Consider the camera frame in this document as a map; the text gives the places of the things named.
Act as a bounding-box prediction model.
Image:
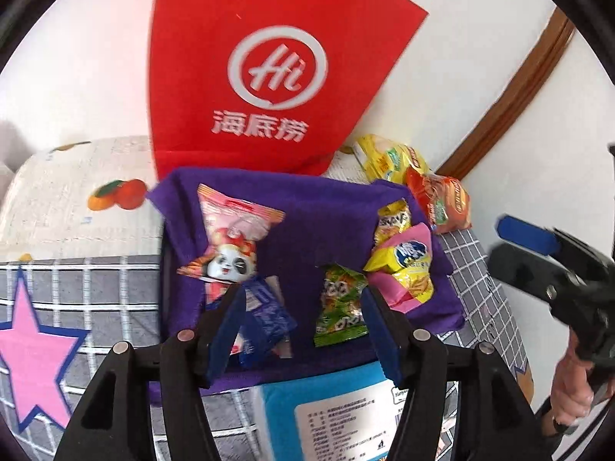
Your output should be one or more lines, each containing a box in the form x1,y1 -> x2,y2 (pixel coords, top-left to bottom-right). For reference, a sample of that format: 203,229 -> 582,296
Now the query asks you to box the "green snack packet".
314,264 -> 368,348

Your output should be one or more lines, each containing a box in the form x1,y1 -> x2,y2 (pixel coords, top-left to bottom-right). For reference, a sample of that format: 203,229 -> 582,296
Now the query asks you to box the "pink star sticker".
1,270 -> 89,431

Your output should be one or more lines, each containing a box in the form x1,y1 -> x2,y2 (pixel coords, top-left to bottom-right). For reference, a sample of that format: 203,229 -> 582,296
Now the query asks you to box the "grey checkered bed sheet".
1,230 -> 534,460

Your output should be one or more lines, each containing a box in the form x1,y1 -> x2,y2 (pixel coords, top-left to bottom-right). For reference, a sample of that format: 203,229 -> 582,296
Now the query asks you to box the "dark blue snack packet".
239,276 -> 297,370

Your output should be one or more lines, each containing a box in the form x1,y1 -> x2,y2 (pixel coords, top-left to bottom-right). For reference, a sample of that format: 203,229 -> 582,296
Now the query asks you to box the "small yellow snack packet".
373,199 -> 412,247

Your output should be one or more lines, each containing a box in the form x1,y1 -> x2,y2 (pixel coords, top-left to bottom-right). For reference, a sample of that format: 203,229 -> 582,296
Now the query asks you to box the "panda snack packet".
177,184 -> 286,305

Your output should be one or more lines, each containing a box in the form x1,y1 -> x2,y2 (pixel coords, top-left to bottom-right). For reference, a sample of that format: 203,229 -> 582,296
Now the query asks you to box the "yellow chips bag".
352,134 -> 429,184

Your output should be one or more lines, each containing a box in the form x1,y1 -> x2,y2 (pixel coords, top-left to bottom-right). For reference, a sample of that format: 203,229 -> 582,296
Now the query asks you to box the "fruit print pillow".
1,135 -> 161,262

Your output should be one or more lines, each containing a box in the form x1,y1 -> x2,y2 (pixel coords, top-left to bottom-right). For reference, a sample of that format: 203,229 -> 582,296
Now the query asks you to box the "purple cloth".
146,166 -> 466,397

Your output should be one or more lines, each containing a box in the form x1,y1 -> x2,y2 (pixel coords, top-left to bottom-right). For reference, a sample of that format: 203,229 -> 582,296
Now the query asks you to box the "orange red chips bag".
406,167 -> 471,234

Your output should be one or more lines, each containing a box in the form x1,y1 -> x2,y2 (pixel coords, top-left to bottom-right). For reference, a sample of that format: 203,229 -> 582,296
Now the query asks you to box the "right hand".
550,330 -> 594,427

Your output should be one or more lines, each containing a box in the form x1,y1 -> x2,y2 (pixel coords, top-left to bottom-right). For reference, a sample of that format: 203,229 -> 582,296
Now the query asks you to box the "brown wooden door frame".
437,7 -> 575,180

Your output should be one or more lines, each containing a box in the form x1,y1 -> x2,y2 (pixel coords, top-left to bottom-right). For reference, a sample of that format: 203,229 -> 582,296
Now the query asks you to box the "pink yellow sweet potato snack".
363,223 -> 434,313

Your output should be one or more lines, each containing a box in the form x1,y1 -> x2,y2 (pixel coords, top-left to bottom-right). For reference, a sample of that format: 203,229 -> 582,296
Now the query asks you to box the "blue tissue pack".
250,362 -> 407,460

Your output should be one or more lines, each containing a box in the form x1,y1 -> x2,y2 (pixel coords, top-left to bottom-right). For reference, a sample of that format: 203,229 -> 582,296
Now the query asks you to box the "red Haidilao paper bag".
148,0 -> 426,177

